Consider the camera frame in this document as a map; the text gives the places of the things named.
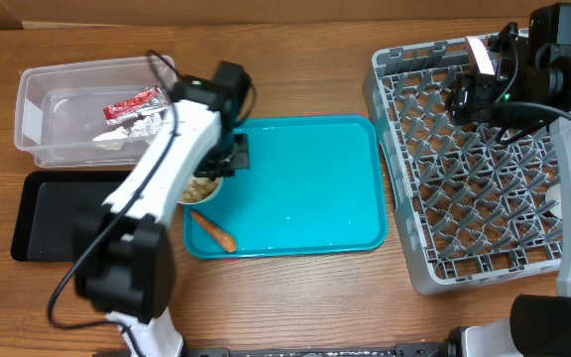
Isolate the white bowl with food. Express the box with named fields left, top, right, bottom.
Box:
left=179, top=176, right=223, bottom=205

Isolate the clear plastic storage bin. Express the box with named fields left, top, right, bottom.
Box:
left=14, top=57, right=157, bottom=168

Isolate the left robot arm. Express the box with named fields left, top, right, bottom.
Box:
left=48, top=61, right=255, bottom=356

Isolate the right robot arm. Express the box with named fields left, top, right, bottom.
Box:
left=443, top=2, right=571, bottom=356

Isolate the white cup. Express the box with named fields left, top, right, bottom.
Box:
left=545, top=183, right=562, bottom=219

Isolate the grey dishwasher rack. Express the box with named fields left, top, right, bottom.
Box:
left=363, top=38, right=562, bottom=295

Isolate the red foil snack wrapper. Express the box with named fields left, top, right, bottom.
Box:
left=103, top=86, right=169, bottom=125

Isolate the teal serving tray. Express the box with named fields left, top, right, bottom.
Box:
left=193, top=114, right=388, bottom=258

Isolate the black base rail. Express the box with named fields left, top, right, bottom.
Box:
left=187, top=342, right=449, bottom=357

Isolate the white tissue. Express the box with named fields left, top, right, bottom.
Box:
left=93, top=113, right=164, bottom=151

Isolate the orange carrot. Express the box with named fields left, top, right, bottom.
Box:
left=190, top=210, right=238, bottom=253

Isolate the large pink plate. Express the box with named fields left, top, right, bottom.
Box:
left=465, top=36, right=496, bottom=76

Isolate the black plastic tray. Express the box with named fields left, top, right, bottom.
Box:
left=10, top=171, right=129, bottom=262

